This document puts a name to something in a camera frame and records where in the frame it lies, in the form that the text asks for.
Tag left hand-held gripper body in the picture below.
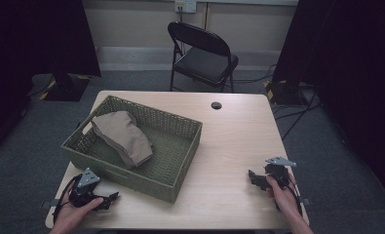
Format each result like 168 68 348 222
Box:
68 167 100 209

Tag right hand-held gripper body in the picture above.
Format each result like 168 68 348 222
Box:
263 156 297 189

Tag beige shorts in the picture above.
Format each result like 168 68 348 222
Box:
91 110 155 170

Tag green woven basket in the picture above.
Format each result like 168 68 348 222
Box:
60 95 204 205

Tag person's right hand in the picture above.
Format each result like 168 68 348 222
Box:
266 175 301 215

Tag person's left hand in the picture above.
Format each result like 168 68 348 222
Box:
52 196 105 232

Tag striped stand base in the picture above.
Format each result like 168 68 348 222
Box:
27 72 92 102
262 79 311 105

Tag black folding chair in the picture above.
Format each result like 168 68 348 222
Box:
167 20 240 94

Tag black curtain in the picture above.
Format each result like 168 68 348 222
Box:
272 0 385 206
0 0 102 164

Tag left hand-held gripper cable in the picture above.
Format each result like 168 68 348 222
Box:
52 175 84 225

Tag hand-held gripper cable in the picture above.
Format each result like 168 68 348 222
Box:
286 175 304 217
52 175 84 225

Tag right hand-held gripper cable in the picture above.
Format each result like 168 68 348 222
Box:
286 175 304 217

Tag wall power outlet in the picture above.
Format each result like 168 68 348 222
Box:
174 0 198 14

